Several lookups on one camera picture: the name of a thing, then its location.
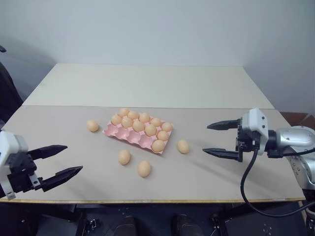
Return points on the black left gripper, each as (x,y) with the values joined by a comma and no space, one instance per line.
(21,169)

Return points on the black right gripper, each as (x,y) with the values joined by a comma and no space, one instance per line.
(248,141)

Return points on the pink egg tray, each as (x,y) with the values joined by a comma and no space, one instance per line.
(123,134)

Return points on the brown egg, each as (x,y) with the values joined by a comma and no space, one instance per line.
(138,126)
(183,146)
(133,114)
(144,117)
(166,126)
(163,135)
(124,157)
(123,112)
(127,122)
(116,119)
(144,168)
(150,130)
(156,122)
(158,145)
(92,125)

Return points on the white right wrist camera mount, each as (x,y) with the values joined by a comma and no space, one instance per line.
(256,120)

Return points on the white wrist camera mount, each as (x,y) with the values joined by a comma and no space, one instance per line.
(256,120)
(11,145)

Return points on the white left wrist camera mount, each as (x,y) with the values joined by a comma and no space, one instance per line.
(11,145)

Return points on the black table frame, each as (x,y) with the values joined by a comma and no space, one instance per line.
(147,206)

